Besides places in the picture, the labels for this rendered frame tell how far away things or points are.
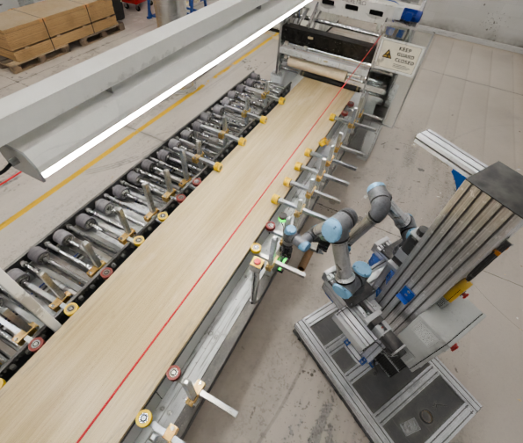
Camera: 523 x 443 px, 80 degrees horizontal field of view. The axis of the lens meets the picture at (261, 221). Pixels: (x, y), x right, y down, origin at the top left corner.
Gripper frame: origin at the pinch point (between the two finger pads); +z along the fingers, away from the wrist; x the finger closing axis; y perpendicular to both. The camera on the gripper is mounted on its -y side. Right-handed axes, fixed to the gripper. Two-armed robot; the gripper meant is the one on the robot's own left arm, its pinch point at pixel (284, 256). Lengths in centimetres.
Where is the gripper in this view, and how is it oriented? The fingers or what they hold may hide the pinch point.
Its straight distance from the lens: 231.9
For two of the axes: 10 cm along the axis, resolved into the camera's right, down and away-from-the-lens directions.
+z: -0.6, 6.4, 7.6
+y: -1.3, 7.5, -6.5
